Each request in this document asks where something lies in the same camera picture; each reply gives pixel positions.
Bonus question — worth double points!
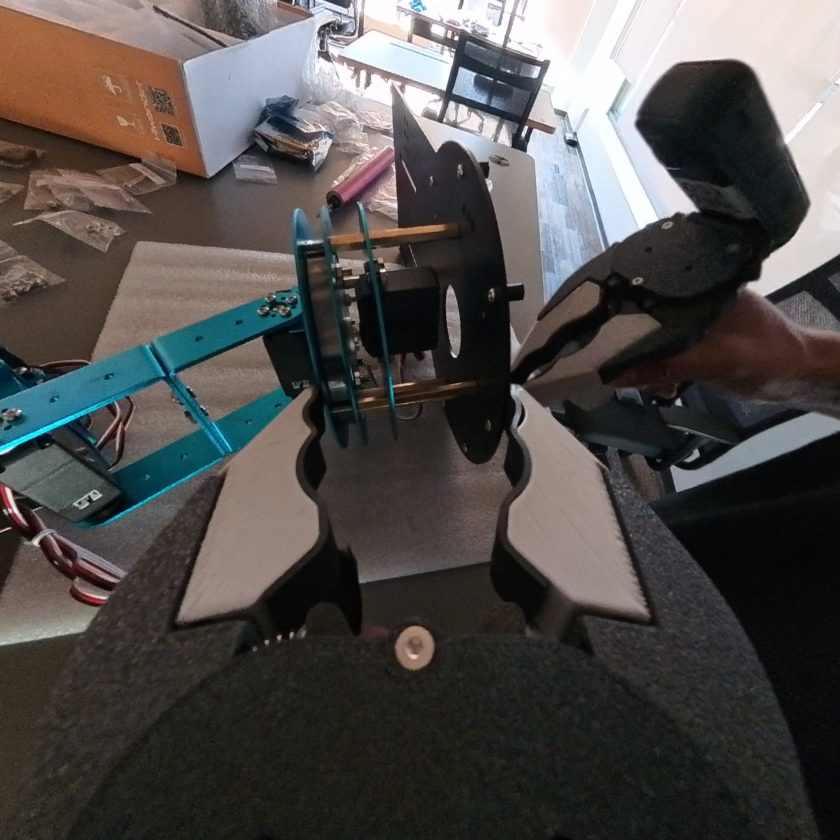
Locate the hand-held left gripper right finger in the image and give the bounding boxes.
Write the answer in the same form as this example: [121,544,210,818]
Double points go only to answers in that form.
[491,387,653,643]

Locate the grey background table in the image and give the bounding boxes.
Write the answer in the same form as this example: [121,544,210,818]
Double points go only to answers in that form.
[338,26,559,132]

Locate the orange and white cardboard box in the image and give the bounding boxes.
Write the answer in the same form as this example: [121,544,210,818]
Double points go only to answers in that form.
[0,0,316,178]

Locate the silver foil bag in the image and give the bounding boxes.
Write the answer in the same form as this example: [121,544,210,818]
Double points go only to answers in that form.
[252,95,336,172]

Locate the person's right hand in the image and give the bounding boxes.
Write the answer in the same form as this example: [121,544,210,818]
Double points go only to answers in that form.
[613,292,798,401]

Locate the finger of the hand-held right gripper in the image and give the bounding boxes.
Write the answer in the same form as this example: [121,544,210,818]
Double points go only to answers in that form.
[517,282,622,373]
[511,315,659,411]

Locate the black mesh chair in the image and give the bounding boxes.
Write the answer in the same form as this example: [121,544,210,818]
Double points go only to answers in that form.
[436,29,552,152]

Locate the maroon electric screwdriver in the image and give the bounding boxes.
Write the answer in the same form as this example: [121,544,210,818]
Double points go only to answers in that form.
[326,146,395,210]

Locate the pile of small screw bags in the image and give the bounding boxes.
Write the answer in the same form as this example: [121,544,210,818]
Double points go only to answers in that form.
[0,144,178,306]

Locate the blue toy robot arm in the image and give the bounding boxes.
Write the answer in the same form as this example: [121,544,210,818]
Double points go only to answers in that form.
[0,82,529,608]

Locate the crumpled clear plastic wrap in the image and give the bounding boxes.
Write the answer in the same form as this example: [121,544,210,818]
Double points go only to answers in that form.
[302,46,401,217]

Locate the white foam sheet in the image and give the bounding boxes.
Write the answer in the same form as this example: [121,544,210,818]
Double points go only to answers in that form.
[92,239,519,578]

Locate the black office chair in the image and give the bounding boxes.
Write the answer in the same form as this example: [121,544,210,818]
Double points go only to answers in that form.
[564,269,840,493]

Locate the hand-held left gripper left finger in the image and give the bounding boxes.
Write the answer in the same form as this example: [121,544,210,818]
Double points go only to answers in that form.
[174,386,363,652]

